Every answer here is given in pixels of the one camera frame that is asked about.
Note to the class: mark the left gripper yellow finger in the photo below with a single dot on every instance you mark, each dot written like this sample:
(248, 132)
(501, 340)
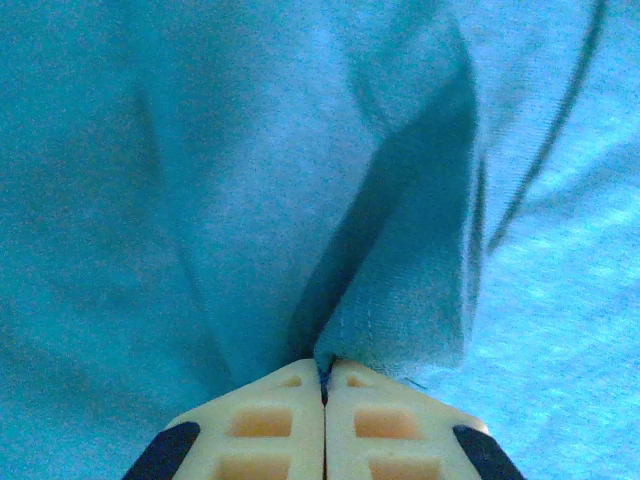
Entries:
(260, 450)

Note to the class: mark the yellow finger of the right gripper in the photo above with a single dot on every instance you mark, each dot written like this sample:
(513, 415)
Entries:
(390, 450)

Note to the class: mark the green t-shirt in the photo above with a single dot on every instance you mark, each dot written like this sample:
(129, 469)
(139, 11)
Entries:
(200, 200)

